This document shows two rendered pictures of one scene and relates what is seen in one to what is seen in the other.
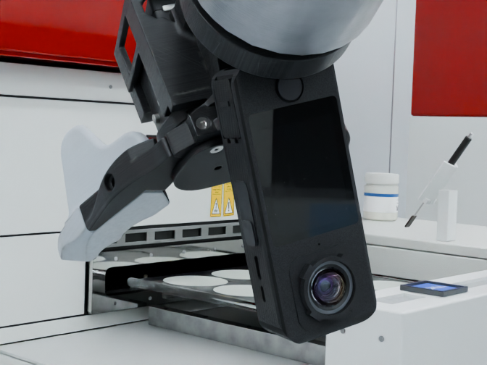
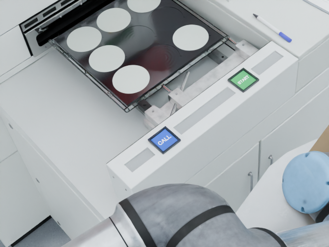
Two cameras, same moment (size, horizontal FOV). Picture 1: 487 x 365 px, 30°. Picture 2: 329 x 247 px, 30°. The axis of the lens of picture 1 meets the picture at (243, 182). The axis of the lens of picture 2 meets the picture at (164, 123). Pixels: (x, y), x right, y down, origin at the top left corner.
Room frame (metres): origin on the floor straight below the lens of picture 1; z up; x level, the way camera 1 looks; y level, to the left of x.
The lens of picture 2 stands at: (0.21, -0.44, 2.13)
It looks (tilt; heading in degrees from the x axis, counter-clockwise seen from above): 53 degrees down; 15
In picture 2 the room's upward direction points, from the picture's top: 9 degrees counter-clockwise
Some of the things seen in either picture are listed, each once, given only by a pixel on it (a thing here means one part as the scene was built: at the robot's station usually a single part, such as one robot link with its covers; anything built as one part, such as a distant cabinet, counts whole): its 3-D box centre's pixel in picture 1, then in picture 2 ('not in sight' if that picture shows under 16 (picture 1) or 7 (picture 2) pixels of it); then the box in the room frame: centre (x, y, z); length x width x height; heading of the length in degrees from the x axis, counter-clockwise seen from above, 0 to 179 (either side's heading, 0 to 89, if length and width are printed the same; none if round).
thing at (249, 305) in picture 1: (214, 298); (86, 73); (1.28, 0.04, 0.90); 0.37 x 0.01 x 0.01; 48
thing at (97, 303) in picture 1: (191, 270); (89, 7); (1.54, 0.08, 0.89); 0.44 x 0.02 x 0.10; 138
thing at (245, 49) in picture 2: not in sight; (249, 53); (1.37, -0.40, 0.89); 0.08 x 0.03 x 0.03; 48
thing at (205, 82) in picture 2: not in sight; (205, 93); (1.25, -0.29, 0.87); 0.36 x 0.08 x 0.03; 138
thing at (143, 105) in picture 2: not in sight; (145, 106); (1.17, -0.14, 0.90); 0.04 x 0.02 x 0.03; 48
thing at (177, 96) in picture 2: not in sight; (183, 102); (1.19, -0.24, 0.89); 0.08 x 0.03 x 0.03; 48
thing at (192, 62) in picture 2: not in sight; (178, 72); (1.29, -0.22, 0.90); 0.38 x 0.01 x 0.01; 138
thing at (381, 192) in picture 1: (380, 196); not in sight; (1.87, -0.28, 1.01); 0.07 x 0.07 x 0.10
